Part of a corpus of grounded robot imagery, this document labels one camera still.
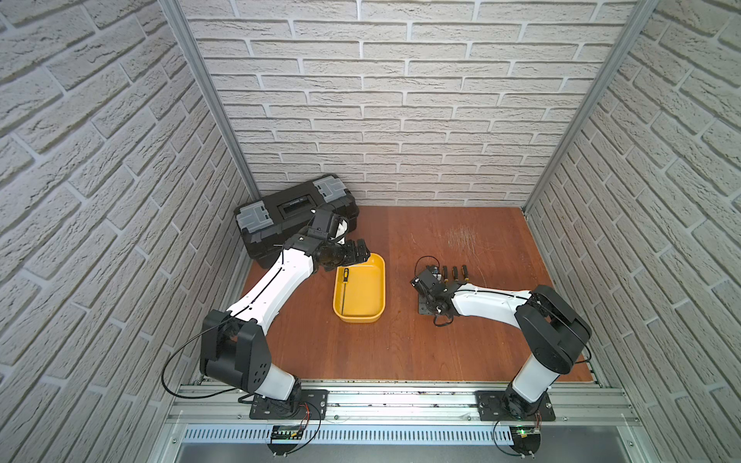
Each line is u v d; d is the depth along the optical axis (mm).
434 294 710
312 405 744
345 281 971
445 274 996
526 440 701
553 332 467
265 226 914
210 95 852
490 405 740
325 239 632
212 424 710
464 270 1001
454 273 997
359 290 941
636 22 702
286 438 714
